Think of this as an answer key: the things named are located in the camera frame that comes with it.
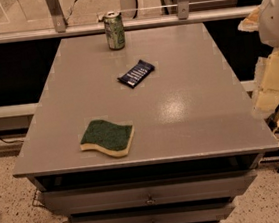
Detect green and yellow sponge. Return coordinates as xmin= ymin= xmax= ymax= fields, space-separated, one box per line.
xmin=80 ymin=119 xmax=135 ymax=158

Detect metal window railing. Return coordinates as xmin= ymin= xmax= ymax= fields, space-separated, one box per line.
xmin=0 ymin=0 xmax=262 ymax=44

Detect top grey drawer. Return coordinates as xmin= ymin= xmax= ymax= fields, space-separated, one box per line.
xmin=42 ymin=170 xmax=257 ymax=215

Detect middle grey drawer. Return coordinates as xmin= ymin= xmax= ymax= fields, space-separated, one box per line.
xmin=69 ymin=201 xmax=235 ymax=223

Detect dark blue snack packet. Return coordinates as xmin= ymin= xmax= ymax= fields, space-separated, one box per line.
xmin=118 ymin=60 xmax=155 ymax=88

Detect green soda can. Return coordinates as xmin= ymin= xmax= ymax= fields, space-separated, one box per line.
xmin=103 ymin=11 xmax=126 ymax=50

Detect grey drawer cabinet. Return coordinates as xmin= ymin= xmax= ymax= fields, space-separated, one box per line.
xmin=14 ymin=23 xmax=278 ymax=223

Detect grey drawer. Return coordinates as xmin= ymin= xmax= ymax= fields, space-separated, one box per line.
xmin=69 ymin=201 xmax=235 ymax=223
xmin=42 ymin=170 xmax=257 ymax=215

